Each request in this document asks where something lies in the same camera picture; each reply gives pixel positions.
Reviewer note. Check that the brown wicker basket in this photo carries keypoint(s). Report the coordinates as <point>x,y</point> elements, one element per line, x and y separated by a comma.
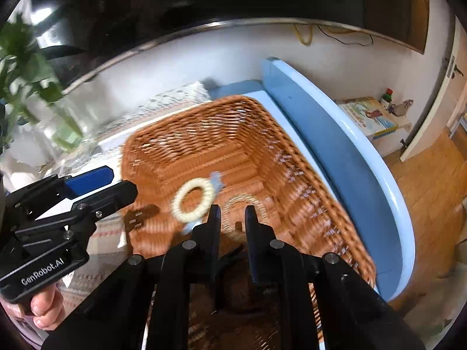
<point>219,142</point>

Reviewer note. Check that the light blue curved panel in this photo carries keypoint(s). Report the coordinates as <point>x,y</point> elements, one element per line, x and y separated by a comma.
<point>339,160</point>

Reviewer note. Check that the white door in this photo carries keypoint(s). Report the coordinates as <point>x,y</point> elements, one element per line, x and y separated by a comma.
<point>434,109</point>

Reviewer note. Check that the person's left hand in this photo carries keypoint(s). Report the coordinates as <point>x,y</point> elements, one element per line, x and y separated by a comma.
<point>43,308</point>

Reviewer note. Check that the small grey figurine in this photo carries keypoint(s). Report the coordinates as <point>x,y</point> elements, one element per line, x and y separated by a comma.
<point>401,108</point>

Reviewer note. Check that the small red-capped bottle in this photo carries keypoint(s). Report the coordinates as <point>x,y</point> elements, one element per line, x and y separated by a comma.
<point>386,98</point>

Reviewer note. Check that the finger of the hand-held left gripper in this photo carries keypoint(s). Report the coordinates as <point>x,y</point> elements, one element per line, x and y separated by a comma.
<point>91,180</point>
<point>113,197</point>

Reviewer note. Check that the green leafy plant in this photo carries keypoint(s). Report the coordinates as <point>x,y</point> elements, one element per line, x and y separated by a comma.
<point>25,65</point>

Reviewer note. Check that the striped woven table mat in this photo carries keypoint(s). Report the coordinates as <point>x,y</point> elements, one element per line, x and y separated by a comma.
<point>105,240</point>

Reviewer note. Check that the clear glass vase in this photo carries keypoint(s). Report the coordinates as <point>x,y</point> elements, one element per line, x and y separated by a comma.
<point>69,124</point>

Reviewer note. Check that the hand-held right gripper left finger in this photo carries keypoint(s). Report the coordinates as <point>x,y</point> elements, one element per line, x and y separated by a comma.
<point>213,228</point>

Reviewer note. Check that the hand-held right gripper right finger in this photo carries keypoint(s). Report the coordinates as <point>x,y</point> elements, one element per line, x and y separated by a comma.
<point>251,226</point>

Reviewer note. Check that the white lace cloth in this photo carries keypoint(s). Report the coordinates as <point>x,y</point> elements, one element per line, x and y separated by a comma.
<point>164,98</point>

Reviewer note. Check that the colourful picture book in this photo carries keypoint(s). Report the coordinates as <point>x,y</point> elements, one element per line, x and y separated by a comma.
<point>368,115</point>

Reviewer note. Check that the black television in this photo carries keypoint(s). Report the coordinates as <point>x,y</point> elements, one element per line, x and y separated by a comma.
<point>219,3</point>

